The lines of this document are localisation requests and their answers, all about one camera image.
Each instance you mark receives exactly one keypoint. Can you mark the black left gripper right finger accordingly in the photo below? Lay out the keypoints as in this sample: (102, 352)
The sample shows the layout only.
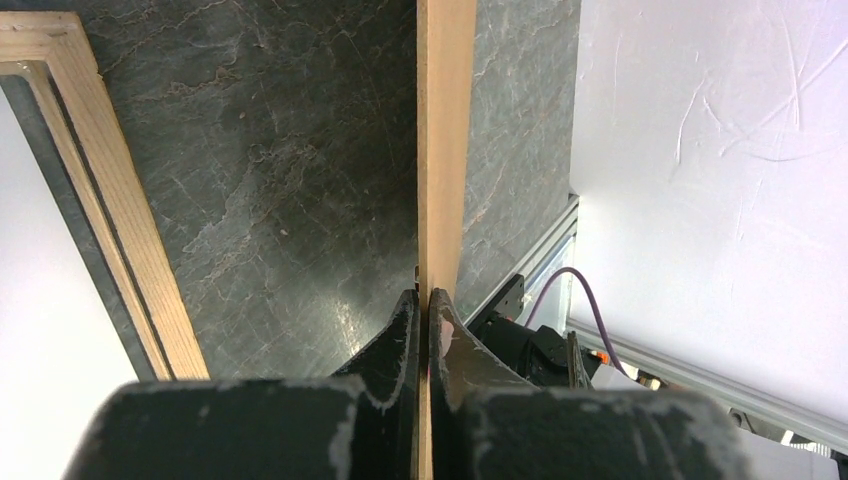
(489, 423)

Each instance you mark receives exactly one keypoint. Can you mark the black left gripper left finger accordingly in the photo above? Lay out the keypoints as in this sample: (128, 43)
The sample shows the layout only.
(357, 423)

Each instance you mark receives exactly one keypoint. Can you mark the brown cardboard backing board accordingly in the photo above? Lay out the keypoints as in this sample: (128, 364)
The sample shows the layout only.
(444, 48)

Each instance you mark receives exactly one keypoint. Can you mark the wooden picture frame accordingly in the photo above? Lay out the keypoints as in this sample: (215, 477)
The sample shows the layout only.
(50, 50)

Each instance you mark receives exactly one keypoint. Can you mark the landscape photo print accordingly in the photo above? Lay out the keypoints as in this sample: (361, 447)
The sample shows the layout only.
(61, 357)

